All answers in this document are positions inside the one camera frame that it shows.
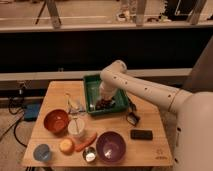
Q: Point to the orange carrot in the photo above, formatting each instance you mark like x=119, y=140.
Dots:
x=86, y=143

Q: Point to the purple bowl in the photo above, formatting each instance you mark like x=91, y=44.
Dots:
x=110, y=147

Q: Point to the wooden table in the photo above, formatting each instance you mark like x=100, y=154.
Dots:
x=139, y=153

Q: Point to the clear plastic bag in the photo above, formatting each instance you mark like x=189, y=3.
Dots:
x=74, y=107

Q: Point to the red bowl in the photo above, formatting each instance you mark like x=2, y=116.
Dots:
x=56, y=121

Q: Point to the blue cup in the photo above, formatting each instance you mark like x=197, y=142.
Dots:
x=42, y=153

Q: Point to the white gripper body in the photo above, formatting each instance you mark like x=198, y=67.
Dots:
x=107, y=95

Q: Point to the clear plastic cup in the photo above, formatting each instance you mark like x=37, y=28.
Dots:
x=76, y=127

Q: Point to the green plastic tray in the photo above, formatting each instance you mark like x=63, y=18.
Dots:
x=91, y=84

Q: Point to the black binder clip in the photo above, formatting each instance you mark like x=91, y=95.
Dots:
x=132, y=118

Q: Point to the dark purple grape bunch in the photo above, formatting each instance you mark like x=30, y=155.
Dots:
x=104, y=104

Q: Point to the blue box on floor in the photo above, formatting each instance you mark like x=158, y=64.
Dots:
x=31, y=112

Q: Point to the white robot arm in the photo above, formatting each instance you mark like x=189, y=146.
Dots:
x=194, y=131

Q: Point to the small metal cup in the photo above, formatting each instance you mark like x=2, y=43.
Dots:
x=89, y=154

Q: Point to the yellow orange fruit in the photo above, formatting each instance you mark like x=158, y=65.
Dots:
x=66, y=146

